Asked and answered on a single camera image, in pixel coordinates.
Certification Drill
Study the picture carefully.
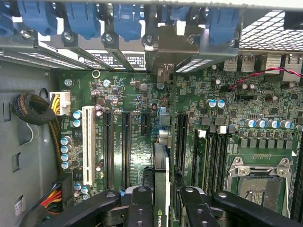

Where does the coloured wire bundle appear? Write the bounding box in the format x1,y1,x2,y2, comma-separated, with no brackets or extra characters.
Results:
39,176,73,213

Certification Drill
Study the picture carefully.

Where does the blue card retention clip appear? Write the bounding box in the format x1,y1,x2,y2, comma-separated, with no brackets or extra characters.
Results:
0,0,15,37
207,8,240,46
65,1,102,40
113,3,143,43
169,5,190,21
17,0,58,36

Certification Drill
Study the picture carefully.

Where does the white power connector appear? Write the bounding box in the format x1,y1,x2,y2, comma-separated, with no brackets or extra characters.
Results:
49,91,71,116

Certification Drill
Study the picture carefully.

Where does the black RAM slot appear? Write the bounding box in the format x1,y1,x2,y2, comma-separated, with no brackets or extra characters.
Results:
219,126,230,192
208,132,220,192

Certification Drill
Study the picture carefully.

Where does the white PCI expansion slot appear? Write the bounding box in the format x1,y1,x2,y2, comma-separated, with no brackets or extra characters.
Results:
81,105,96,186

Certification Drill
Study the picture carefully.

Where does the CPU socket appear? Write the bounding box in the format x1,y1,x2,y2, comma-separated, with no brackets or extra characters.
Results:
226,156,294,219

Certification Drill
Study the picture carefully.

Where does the green RAM stick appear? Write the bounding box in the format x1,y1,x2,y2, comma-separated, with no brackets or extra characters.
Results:
193,129,210,192

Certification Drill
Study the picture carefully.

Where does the dark grey PC case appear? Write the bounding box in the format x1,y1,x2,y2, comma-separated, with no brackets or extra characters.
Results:
0,0,303,227

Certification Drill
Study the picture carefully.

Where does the black sleeved power cable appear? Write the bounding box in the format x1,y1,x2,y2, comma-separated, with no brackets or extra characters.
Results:
11,92,62,180

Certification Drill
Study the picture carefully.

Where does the red black twisted wire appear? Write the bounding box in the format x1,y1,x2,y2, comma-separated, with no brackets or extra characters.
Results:
229,67,303,91

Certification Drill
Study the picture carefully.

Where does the short black expansion slot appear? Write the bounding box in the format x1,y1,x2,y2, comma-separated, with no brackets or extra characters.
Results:
141,112,152,137

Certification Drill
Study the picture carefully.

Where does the green Dell motherboard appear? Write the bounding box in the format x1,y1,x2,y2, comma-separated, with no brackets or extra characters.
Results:
56,70,303,227

